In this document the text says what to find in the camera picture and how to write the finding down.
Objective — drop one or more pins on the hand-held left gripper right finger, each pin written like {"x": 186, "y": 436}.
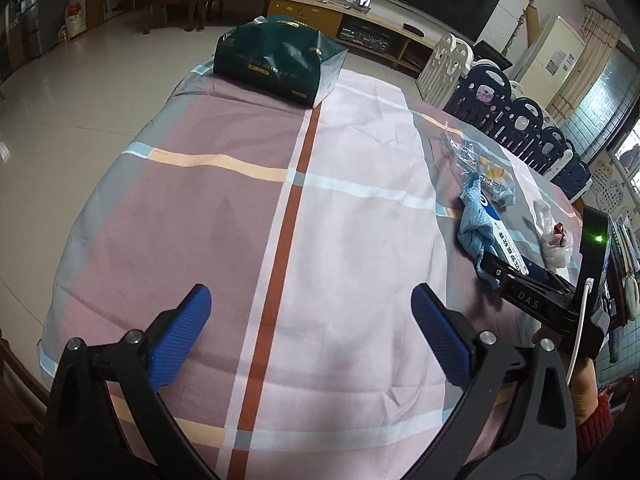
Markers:
{"x": 441, "y": 332}

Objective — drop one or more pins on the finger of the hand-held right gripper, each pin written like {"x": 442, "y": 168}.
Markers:
{"x": 495, "y": 271}
{"x": 547, "y": 275}

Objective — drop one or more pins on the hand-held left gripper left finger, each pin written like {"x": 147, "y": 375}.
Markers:
{"x": 180, "y": 332}

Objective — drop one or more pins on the white and blue long box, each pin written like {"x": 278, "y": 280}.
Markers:
{"x": 507, "y": 247}

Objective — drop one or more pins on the light blue cloth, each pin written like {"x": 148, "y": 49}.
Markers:
{"x": 475, "y": 225}

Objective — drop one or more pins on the dark green gift bag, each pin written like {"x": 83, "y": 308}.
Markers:
{"x": 277, "y": 57}

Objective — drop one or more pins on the person's right forearm red sleeve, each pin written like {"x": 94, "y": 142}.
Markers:
{"x": 595, "y": 425}

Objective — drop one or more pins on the person's right hand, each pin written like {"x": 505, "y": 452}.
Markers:
{"x": 584, "y": 390}

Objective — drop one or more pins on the white crumpled plastic bag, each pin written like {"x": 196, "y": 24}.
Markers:
{"x": 555, "y": 250}

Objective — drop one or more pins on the clear plastic wrapper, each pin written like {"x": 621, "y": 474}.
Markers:
{"x": 487, "y": 170}

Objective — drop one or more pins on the plaid tablecloth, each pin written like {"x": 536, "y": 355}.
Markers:
{"x": 300, "y": 240}

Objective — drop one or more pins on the carved red wooden chair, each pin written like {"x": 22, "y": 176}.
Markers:
{"x": 17, "y": 410}

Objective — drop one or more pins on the white plastic chair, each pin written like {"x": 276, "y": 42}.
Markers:
{"x": 442, "y": 72}

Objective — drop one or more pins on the cream standing air conditioner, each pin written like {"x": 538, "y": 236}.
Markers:
{"x": 550, "y": 60}

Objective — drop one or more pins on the wooden television cabinet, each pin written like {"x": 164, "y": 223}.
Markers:
{"x": 310, "y": 15}

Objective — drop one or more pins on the dark wooden armchair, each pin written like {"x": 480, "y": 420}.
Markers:
{"x": 167, "y": 5}

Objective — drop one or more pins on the white sack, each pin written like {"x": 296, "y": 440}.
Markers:
{"x": 75, "y": 21}

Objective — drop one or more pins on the grey refrigerator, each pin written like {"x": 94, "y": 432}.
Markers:
{"x": 25, "y": 17}

